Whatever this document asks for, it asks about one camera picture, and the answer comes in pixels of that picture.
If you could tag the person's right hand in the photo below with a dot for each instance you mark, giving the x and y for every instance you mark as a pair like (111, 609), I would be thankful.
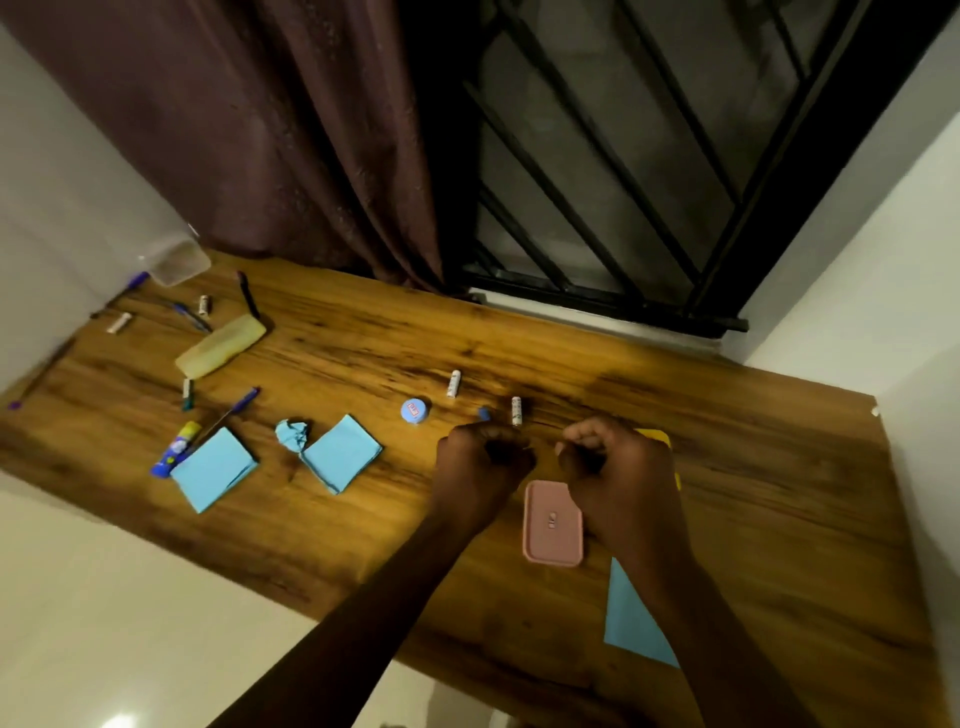
(626, 499)

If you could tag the person's left hand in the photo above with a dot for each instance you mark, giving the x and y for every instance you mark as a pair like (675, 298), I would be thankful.
(469, 480)

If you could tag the person's left fingers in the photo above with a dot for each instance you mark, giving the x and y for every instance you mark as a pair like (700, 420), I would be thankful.
(510, 459)

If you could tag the person's right fingers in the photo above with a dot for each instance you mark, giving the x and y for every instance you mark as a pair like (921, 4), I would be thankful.
(592, 450)

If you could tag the person's left forearm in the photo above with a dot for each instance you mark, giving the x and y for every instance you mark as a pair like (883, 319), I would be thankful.
(360, 637)

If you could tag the person's right forearm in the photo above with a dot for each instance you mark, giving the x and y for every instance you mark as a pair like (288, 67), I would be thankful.
(720, 652)

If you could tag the yellow box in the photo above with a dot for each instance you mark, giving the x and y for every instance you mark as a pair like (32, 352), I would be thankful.
(660, 439)

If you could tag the pink rectangular box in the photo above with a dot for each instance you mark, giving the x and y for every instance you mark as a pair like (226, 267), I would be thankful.
(551, 525)

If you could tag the round blue tape roll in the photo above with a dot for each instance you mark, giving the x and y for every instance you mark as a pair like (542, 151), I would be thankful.
(414, 411)

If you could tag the folded light blue paper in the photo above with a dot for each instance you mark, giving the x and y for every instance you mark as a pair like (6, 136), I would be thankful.
(341, 454)
(214, 469)

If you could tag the flat light blue paper sheet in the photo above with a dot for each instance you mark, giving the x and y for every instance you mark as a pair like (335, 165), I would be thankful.
(630, 622)

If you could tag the crumpled light blue paper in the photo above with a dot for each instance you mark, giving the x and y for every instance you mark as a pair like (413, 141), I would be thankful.
(291, 435)

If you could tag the blue pen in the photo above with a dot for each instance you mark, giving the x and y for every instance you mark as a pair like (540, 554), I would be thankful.
(238, 405)
(133, 283)
(191, 316)

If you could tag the black pen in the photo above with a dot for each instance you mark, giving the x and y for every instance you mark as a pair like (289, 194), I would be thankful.
(247, 294)

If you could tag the green and white tube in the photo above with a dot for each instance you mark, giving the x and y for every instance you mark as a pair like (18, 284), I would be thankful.
(187, 394)

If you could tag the blue yellow glue stick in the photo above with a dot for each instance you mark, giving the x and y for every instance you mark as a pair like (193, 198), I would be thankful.
(176, 448)

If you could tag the black window grille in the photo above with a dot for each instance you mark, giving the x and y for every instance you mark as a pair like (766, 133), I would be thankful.
(814, 165)

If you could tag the clear plastic container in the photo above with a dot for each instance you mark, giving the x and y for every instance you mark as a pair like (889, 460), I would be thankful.
(176, 262)

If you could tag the dark brown curtain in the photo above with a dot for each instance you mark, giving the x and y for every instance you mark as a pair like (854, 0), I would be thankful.
(262, 112)

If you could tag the purple pen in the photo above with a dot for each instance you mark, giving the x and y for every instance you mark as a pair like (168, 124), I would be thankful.
(41, 373)

